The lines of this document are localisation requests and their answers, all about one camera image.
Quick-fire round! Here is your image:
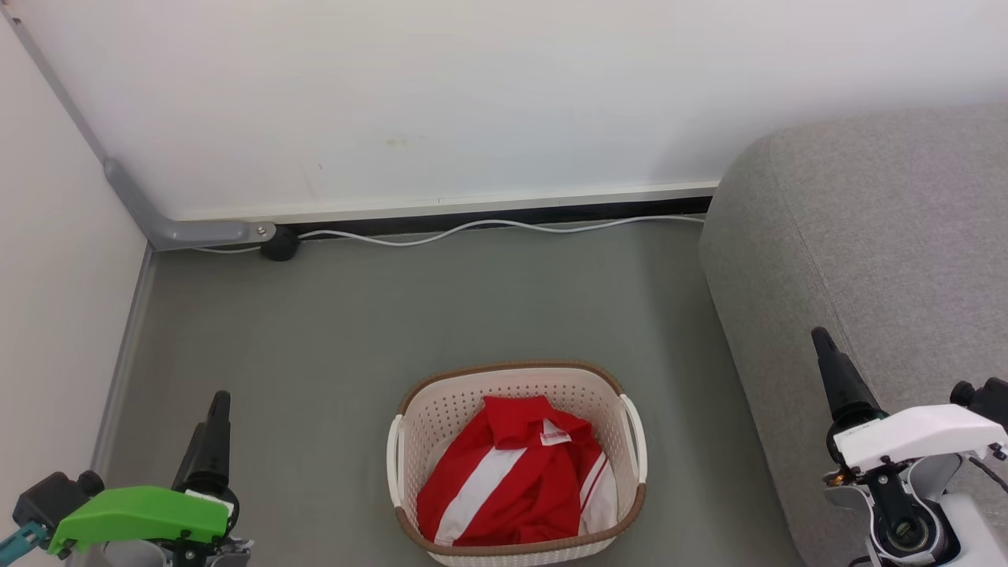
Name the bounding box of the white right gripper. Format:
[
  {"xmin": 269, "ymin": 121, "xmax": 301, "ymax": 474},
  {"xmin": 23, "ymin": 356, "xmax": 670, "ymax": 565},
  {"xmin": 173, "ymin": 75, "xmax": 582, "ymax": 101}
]
[{"xmin": 811, "ymin": 326, "xmax": 1008, "ymax": 474}]

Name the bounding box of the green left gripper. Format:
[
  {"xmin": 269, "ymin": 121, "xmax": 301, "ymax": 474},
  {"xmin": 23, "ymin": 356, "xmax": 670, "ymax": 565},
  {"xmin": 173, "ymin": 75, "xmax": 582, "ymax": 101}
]
[{"xmin": 47, "ymin": 391, "xmax": 253, "ymax": 567}]

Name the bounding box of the red white jersey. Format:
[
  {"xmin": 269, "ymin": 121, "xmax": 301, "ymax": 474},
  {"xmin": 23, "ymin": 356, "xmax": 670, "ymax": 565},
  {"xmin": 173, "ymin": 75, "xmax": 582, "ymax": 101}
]
[{"xmin": 416, "ymin": 395, "xmax": 620, "ymax": 549}]

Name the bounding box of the grey fabric sofa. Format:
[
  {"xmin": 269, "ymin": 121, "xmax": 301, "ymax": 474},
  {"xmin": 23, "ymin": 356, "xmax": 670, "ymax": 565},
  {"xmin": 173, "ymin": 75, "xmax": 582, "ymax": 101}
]
[{"xmin": 699, "ymin": 102, "xmax": 1008, "ymax": 567}]

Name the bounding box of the black round foot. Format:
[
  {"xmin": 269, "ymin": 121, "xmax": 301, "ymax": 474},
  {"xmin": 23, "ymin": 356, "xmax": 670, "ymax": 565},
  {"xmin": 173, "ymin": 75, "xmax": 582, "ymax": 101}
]
[{"xmin": 260, "ymin": 227, "xmax": 302, "ymax": 262}]

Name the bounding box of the cream perforated laundry basket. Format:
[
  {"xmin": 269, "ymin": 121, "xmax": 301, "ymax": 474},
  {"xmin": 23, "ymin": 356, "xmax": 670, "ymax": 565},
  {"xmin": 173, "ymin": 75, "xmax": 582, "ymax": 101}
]
[{"xmin": 386, "ymin": 361, "xmax": 649, "ymax": 567}]

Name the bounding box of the grey wall base trim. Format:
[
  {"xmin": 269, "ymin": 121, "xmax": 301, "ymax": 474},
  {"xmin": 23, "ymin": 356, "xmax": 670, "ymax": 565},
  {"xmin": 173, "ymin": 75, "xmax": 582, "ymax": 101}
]
[{"xmin": 89, "ymin": 243, "xmax": 156, "ymax": 475}]

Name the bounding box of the teal left camera connector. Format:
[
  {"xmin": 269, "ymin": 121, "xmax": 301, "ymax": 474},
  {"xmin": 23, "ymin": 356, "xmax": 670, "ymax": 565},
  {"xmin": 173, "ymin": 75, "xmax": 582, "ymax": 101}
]
[{"xmin": 0, "ymin": 521, "xmax": 41, "ymax": 558}]

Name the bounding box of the grey metal frame leg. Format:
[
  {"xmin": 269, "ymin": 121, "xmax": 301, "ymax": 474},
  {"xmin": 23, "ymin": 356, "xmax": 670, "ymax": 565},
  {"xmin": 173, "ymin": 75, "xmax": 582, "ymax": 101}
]
[{"xmin": 0, "ymin": 0, "xmax": 277, "ymax": 252}]

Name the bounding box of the white floor cable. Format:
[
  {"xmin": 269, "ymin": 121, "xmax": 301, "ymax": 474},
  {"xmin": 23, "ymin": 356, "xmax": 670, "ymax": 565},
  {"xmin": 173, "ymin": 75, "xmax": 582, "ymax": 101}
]
[{"xmin": 193, "ymin": 214, "xmax": 706, "ymax": 255}]

